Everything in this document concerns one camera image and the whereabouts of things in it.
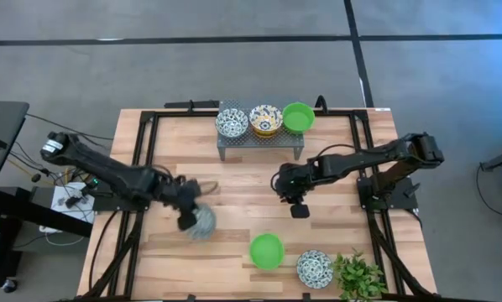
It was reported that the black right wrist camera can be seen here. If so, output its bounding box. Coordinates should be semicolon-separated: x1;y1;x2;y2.
290;202;311;220

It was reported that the black aluminium table frame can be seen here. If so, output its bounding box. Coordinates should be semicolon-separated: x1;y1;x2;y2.
72;95;445;302

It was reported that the dark grey floor stand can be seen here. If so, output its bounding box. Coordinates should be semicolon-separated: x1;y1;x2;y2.
479;137;502;188

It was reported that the white power strip box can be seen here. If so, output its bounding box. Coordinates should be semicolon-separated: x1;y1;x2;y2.
49;181;97;226

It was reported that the green artificial plant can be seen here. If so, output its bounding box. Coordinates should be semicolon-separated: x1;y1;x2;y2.
330;247;390;302

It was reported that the teal bowl blue pattern inside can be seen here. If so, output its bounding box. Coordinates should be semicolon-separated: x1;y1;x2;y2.
295;249;334;290
185;203;218;242
214;107;250;139

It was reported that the black floor cable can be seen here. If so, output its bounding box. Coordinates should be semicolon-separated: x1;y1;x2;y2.
475;162;502;220

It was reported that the grey perforated metal rack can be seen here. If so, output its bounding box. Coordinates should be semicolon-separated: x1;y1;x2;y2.
216;99;306;162

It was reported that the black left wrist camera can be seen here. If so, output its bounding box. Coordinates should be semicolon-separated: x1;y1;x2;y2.
176;211;198;232

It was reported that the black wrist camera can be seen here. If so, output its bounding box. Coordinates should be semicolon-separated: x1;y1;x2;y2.
176;211;198;232
290;202;311;220

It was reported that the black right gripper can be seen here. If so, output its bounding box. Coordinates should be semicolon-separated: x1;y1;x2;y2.
272;163;317;206

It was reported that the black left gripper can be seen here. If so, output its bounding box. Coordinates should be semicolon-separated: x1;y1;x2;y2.
167;179;202;216

